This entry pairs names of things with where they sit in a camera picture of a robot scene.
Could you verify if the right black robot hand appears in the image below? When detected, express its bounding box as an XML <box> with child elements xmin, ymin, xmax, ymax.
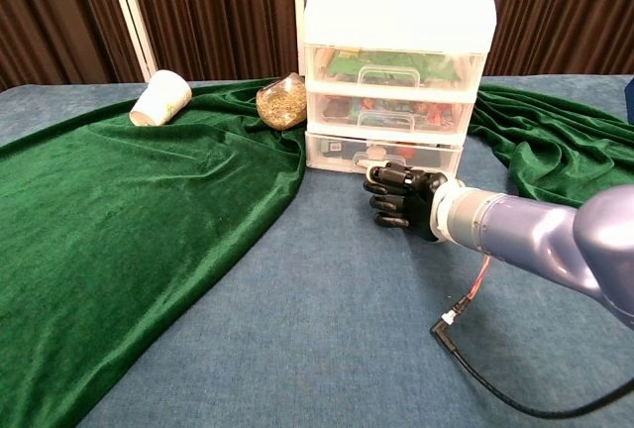
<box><xmin>363</xmin><ymin>160</ymin><xmax>451</xmax><ymax>244</ymax></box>

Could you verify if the clear drawer with red contents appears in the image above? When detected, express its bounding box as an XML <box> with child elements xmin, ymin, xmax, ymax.
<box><xmin>307</xmin><ymin>90</ymin><xmax>475</xmax><ymax>135</ymax></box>

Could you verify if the folding screen with brown curtains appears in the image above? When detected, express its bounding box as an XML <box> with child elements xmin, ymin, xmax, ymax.
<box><xmin>0</xmin><ymin>0</ymin><xmax>634</xmax><ymax>93</ymax></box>

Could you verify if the black cable with angled plug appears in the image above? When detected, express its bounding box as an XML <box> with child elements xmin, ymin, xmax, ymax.
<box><xmin>429</xmin><ymin>255</ymin><xmax>634</xmax><ymax>420</ymax></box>

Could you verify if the blue table cover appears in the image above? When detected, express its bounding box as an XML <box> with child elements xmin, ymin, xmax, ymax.
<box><xmin>0</xmin><ymin>73</ymin><xmax>634</xmax><ymax>428</ymax></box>

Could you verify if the green velvet cloth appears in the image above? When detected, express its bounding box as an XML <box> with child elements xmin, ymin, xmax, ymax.
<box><xmin>0</xmin><ymin>78</ymin><xmax>634</xmax><ymax>428</ymax></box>

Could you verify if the glass jar of grains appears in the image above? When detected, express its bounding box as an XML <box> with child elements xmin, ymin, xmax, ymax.
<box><xmin>255</xmin><ymin>71</ymin><xmax>309</xmax><ymax>132</ymax></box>

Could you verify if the white paper cup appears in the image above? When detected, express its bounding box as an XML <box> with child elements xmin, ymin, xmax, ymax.
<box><xmin>129</xmin><ymin>68</ymin><xmax>194</xmax><ymax>129</ymax></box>

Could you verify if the white plastic drawer unit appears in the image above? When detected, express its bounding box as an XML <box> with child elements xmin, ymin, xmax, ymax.
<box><xmin>301</xmin><ymin>0</ymin><xmax>498</xmax><ymax>176</ymax></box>

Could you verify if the clear drawer with green contents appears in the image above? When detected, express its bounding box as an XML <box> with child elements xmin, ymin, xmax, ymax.
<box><xmin>304</xmin><ymin>45</ymin><xmax>487</xmax><ymax>91</ymax></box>

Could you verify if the clear drawer with barcode item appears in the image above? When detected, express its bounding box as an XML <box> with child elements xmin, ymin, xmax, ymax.
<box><xmin>304</xmin><ymin>131</ymin><xmax>465</xmax><ymax>174</ymax></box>

